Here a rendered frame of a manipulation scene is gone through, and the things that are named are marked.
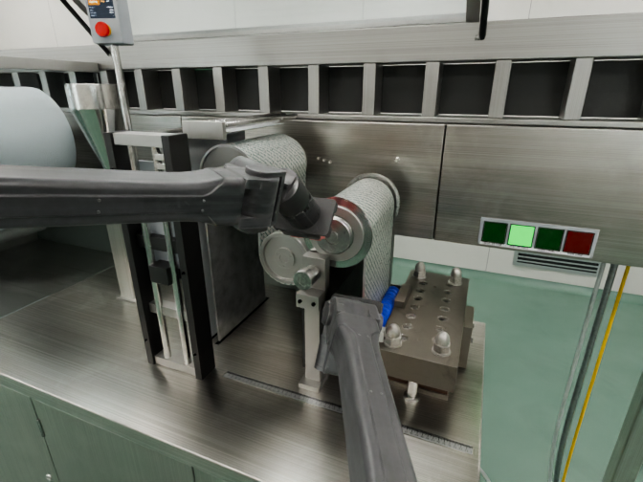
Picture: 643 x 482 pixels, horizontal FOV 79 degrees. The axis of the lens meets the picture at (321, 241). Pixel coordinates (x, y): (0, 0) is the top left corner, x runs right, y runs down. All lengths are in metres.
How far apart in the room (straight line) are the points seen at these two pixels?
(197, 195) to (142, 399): 0.60
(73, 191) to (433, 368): 0.66
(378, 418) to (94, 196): 0.34
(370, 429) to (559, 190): 0.78
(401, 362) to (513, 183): 0.50
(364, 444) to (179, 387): 0.64
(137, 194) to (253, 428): 0.55
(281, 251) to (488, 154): 0.54
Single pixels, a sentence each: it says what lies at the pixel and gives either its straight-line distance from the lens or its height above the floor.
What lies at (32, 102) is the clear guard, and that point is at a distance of 1.45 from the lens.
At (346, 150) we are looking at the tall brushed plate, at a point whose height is 1.36.
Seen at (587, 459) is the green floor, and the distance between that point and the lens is 2.28.
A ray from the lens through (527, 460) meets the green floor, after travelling 2.16.
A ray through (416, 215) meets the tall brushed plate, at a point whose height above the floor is 1.20.
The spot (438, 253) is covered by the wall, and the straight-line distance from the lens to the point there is 3.61.
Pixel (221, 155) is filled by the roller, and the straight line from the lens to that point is 0.87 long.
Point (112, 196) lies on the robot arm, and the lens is 0.43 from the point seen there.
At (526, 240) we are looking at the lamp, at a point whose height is 1.18.
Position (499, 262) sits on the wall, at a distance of 3.61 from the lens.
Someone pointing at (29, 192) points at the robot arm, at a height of 1.43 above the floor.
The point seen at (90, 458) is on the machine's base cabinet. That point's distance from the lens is 1.21.
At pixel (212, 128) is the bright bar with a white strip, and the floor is 1.44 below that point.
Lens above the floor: 1.51
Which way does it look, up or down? 21 degrees down
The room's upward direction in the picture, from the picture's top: straight up
